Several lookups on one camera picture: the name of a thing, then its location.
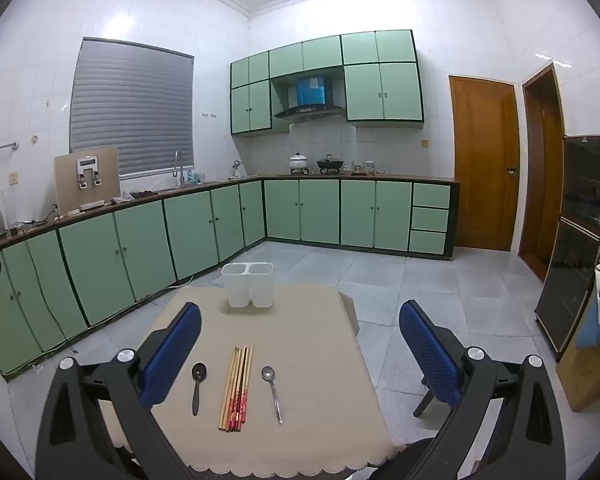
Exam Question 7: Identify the white two-compartment utensil holder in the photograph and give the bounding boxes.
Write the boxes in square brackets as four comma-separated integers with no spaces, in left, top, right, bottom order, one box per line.
[221,261,275,309]

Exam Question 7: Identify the green kitchen cabinets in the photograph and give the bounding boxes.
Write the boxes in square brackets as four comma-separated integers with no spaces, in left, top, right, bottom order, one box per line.
[230,30,426,136]
[0,175,461,376]

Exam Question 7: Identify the green upper kitchen cabinets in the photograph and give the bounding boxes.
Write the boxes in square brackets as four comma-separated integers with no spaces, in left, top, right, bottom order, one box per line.
[230,30,426,136]

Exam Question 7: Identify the brown cardboard board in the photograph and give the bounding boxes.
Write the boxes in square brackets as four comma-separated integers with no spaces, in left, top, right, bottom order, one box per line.
[55,147,121,213]

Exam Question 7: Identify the brown wooden door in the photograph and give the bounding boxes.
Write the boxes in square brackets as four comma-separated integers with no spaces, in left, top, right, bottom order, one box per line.
[448,75,520,252]

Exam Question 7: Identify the glass jars on counter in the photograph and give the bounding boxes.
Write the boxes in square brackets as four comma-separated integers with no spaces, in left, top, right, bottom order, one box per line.
[352,160,386,177]

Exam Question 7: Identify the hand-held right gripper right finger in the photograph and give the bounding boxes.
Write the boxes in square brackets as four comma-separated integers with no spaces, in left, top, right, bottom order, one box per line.
[398,300,567,480]

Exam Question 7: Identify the black chopstick gold band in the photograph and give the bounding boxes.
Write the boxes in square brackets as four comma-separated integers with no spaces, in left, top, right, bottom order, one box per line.
[236,345,252,432]

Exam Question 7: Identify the brown wooden doorway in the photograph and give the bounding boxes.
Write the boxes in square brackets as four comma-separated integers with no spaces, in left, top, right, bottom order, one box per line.
[517,62,567,282]

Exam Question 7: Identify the green lower kitchen cabinets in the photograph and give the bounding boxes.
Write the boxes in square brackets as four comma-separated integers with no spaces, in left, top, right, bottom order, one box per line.
[0,175,461,376]

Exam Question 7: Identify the grey window blind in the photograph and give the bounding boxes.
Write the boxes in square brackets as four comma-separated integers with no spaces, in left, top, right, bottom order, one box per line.
[70,37,195,181]

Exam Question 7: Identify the light wooden board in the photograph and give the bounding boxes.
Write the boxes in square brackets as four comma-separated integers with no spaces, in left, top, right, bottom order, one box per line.
[555,305,600,413]

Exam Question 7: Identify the black glass display cabinet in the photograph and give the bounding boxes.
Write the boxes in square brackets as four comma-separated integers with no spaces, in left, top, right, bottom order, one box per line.
[535,134,600,362]

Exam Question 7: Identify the red flowered bamboo chopstick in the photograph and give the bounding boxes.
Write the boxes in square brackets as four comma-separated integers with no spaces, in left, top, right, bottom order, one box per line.
[240,341,255,425]
[233,345,248,432]

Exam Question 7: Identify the range hood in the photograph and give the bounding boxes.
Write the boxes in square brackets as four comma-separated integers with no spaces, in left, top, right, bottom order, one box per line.
[274,74,346,123]

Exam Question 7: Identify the black spoon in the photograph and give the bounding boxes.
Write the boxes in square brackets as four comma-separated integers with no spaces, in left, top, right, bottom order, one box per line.
[191,362,208,416]

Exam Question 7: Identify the white wall-mount water purifier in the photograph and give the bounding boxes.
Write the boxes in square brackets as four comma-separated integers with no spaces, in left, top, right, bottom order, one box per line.
[76,156,104,190]

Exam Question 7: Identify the metal spoon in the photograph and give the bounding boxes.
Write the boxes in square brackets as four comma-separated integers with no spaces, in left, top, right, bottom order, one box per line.
[261,365,284,425]

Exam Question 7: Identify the blue cloth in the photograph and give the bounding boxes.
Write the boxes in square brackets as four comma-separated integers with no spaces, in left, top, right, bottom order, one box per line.
[577,255,600,350]

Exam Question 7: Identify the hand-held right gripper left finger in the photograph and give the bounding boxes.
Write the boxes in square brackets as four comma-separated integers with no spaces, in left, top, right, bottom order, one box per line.
[35,301,203,480]

